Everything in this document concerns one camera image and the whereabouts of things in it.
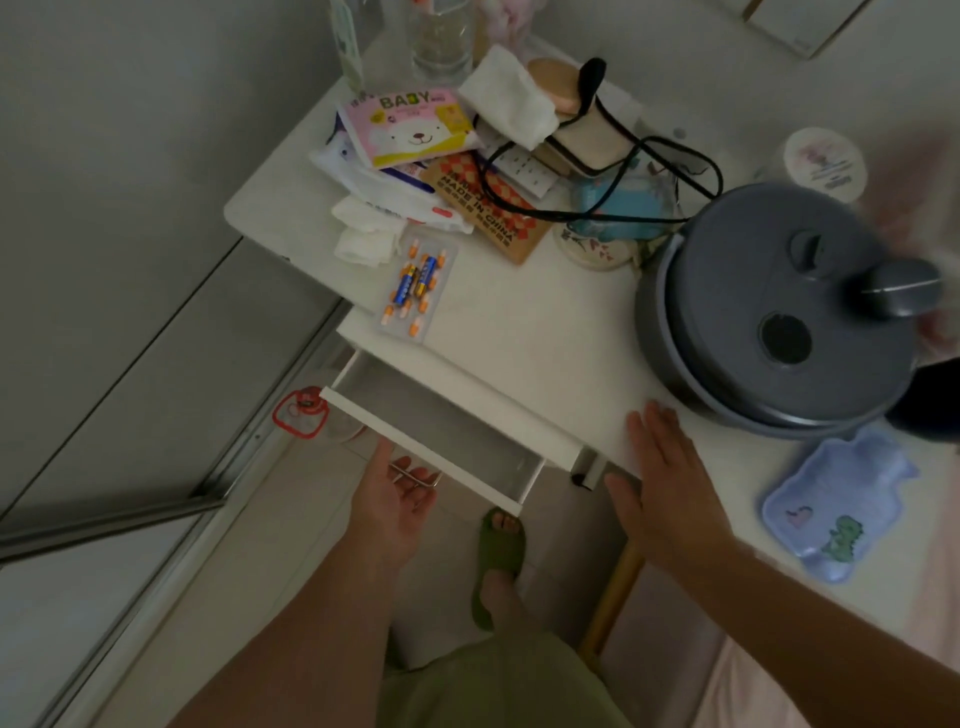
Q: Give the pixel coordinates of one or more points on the blue hot water bottle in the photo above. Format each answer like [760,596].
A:
[832,502]

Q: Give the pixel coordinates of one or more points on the beige pouch with black trim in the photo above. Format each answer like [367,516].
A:
[596,142]

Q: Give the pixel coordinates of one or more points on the person's right middle finger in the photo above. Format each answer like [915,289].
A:
[662,435]

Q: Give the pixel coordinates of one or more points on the person's right forearm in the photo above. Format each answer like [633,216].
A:
[817,645]

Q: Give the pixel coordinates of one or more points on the black object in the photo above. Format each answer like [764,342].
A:
[930,401]

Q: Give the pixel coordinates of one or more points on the crumpled white tissue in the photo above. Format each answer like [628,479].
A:
[364,232]

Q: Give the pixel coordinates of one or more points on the person's foot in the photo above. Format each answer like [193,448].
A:
[504,596]

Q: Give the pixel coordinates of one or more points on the round patterned coaster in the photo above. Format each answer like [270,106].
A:
[592,251]

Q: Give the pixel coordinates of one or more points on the pink fluffy item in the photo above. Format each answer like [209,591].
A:
[506,19]

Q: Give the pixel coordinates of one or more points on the green shorts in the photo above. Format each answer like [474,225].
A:
[502,686]

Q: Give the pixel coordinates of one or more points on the round tan compact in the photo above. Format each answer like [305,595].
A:
[555,82]

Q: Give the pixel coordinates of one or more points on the white folded cloth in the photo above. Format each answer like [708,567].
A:
[506,94]

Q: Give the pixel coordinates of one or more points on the green slipper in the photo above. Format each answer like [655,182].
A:
[499,551]

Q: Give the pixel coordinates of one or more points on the white round lidded jar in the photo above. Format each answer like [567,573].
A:
[823,161]

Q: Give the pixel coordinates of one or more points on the light blue packet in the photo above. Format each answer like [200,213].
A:
[622,206]

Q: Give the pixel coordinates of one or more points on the clear bottle with label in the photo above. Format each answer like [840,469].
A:
[346,41]

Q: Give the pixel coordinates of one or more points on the person's left hand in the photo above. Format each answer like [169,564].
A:
[386,517]

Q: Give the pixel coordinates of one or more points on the grey electric pot with lid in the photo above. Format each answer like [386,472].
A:
[772,300]

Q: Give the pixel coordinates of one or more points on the clear glass cup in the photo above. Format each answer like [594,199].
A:
[441,41]

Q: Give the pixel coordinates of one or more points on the battery blister pack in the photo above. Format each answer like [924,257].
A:
[416,289]

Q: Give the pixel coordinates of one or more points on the person's right hand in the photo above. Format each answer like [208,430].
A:
[671,502]

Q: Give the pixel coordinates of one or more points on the metal sliding door frame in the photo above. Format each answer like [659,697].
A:
[150,517]

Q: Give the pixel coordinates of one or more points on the orange checkered card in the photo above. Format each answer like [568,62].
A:
[495,214]

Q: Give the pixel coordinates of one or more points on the wooden table leg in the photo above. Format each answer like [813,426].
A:
[611,596]

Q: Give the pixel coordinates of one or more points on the person's left thumb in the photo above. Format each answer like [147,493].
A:
[382,461]

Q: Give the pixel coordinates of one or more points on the white framed board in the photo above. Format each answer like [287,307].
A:
[802,22]

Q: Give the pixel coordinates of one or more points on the white remote control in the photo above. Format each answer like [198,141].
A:
[525,169]

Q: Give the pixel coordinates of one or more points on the pink bedding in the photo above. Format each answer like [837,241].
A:
[930,600]

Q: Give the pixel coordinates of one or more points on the pink wet wipes pack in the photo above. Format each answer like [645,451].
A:
[405,127]

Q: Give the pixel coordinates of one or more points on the white plastic tissue packet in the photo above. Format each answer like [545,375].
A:
[375,187]

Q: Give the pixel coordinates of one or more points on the person's right thumb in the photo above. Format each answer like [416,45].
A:
[621,496]

